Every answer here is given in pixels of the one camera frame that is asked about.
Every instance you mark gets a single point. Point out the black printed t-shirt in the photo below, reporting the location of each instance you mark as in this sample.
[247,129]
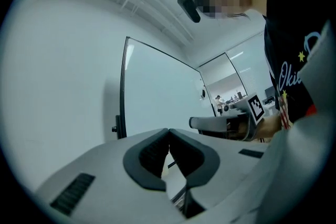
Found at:
[291,34]

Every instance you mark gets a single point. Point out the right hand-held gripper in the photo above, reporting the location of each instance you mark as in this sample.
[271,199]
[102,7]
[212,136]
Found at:
[256,107]

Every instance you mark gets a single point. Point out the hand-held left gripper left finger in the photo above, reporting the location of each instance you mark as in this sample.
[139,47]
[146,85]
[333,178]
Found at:
[105,178]

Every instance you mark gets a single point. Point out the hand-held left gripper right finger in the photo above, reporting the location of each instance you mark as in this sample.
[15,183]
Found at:
[225,160]

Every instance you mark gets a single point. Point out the black head camera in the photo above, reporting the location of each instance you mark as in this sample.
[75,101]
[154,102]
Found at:
[189,9]

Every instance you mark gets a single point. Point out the person's right forearm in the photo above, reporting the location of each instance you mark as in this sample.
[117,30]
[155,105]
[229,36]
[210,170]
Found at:
[271,127]

